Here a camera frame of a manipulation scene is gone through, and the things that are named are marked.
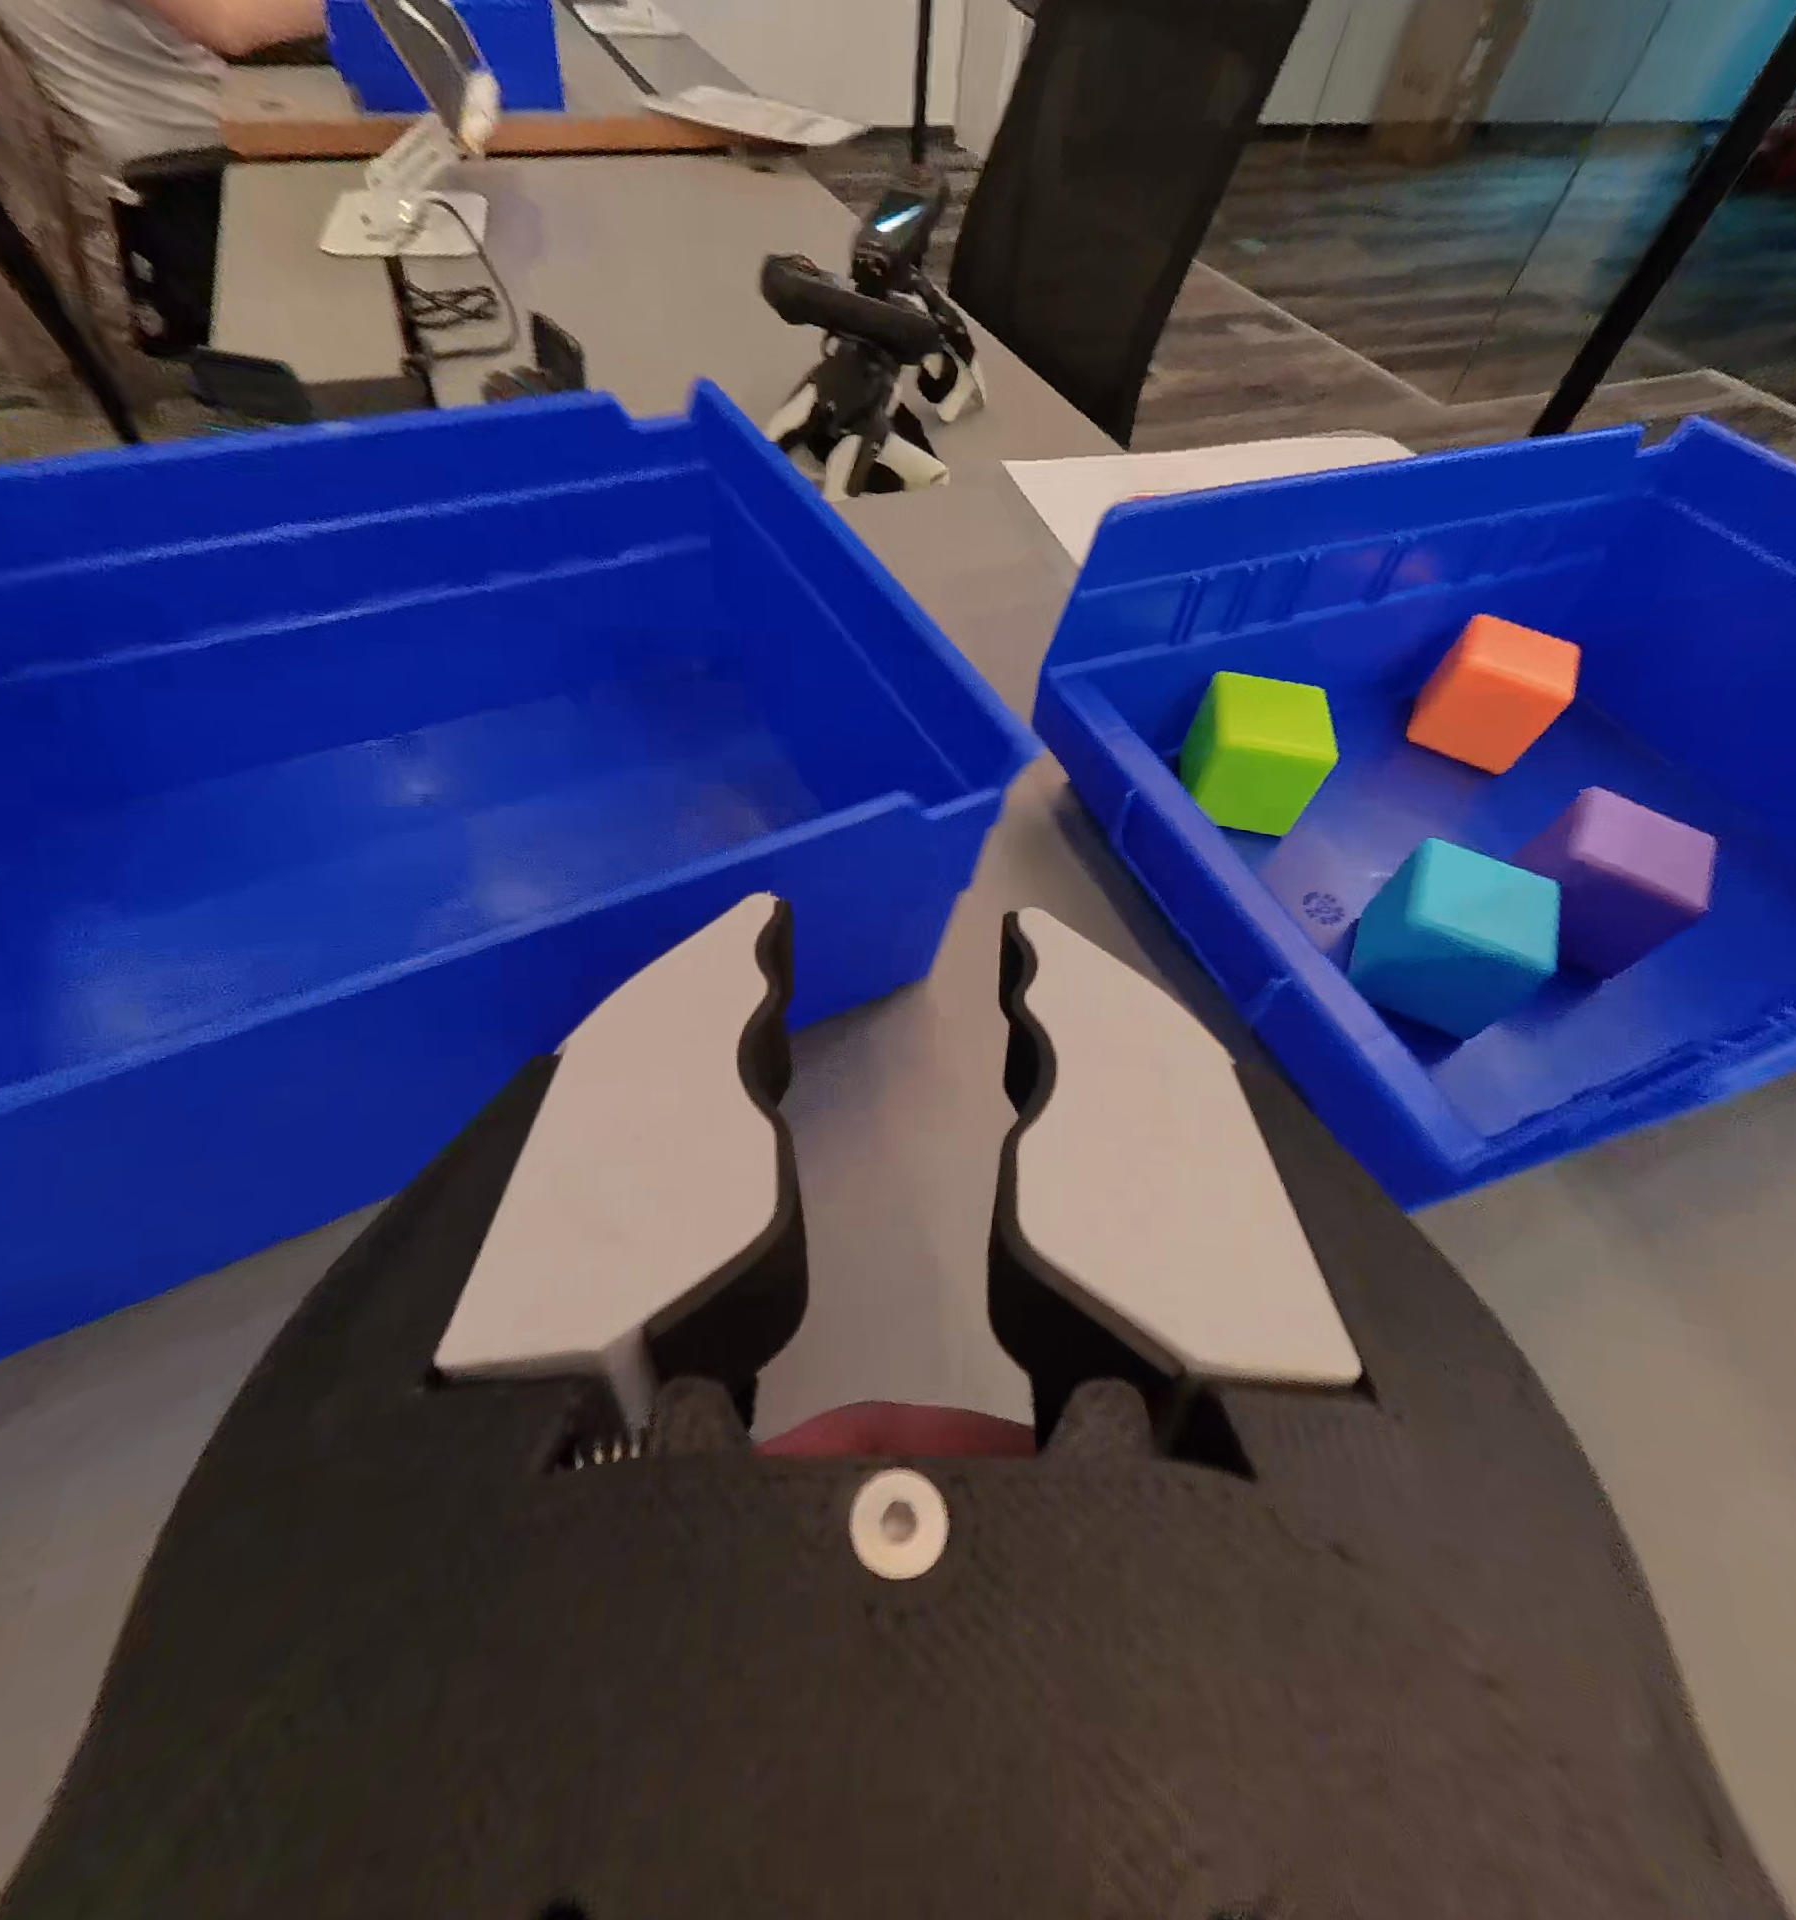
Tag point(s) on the black mesh chair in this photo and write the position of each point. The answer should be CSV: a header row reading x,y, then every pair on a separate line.
x,y
1108,194

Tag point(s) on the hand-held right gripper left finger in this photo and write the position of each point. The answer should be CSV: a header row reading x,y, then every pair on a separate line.
x,y
643,1200

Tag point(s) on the black camera on mini tripod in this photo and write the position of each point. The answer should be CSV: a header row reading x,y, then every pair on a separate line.
x,y
859,315

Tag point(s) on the blue plastic bin with cubes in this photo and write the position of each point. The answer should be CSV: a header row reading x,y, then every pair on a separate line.
x,y
1736,631

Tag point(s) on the teal cube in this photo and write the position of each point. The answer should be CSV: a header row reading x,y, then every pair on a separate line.
x,y
1453,938

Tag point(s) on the white paper sheet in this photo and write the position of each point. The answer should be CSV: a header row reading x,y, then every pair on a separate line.
x,y
756,118
1108,480

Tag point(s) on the purple cube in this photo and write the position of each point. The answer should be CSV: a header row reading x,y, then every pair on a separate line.
x,y
1628,877

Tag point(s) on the blue box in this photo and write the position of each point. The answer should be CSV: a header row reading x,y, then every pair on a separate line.
x,y
522,60

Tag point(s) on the wood-edged table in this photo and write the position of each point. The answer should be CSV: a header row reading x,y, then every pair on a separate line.
x,y
598,136

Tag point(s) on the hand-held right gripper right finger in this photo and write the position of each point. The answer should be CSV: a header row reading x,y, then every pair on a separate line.
x,y
1167,1215

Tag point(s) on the black pole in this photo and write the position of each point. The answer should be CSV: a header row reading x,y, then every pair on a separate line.
x,y
1678,225

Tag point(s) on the orange cube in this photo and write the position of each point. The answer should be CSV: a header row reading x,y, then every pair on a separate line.
x,y
1490,690

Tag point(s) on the grey desk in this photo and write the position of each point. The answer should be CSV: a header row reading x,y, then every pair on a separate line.
x,y
973,601

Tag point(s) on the green cube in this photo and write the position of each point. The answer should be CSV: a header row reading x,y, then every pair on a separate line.
x,y
1258,749

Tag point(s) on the brown cardboard box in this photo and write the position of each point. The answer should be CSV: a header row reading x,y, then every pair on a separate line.
x,y
1453,75

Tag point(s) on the black device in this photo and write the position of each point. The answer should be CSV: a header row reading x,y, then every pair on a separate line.
x,y
246,389

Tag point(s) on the white phone stand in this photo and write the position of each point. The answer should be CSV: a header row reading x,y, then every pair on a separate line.
x,y
395,225

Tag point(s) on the brown cloth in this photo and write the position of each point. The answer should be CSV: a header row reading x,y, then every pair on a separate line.
x,y
14,225

